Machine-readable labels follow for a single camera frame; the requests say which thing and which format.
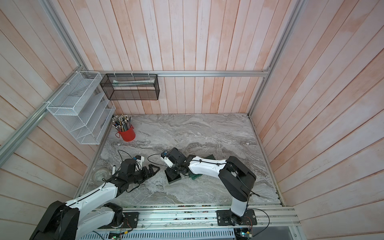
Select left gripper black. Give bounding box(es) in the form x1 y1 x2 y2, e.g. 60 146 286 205
128 164 161 185

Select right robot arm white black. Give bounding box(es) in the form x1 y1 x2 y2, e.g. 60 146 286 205
161 148 257 226

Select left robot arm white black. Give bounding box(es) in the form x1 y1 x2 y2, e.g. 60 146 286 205
31 158 160 240

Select right green jewelry box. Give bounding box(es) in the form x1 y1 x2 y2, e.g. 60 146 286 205
165 168 181 184

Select green jewelry box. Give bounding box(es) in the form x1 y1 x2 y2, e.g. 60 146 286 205
204 155 216 160
165 168 181 184

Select left green jewelry box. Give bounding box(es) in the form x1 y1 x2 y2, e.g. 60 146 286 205
204 155 216 160

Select clear round lid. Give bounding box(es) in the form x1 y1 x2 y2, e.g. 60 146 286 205
92 168 111 184

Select red pencil cup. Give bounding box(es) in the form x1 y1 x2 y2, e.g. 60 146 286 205
115 126 136 142

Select pencils bundle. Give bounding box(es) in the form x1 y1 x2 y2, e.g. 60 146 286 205
112 115 132 132

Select black mesh basket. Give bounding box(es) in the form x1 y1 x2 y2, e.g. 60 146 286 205
100 73 160 101

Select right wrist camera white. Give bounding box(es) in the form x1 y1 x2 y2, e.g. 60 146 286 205
161 152 174 168

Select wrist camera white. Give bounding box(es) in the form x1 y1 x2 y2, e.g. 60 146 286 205
161 152 174 168
134 155 145 171

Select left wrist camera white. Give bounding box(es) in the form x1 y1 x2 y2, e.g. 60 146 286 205
134 155 145 171

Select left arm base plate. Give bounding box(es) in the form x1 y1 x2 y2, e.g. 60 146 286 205
99 212 139 229

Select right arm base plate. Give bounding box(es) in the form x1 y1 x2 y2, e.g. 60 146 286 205
216 209 257 227

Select white wire mesh shelf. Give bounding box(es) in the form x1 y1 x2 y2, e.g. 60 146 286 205
47 71 116 145

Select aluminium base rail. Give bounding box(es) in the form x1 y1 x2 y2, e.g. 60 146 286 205
123 204 301 233

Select aluminium frame rail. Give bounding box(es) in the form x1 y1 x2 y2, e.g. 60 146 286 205
96 70 269 77

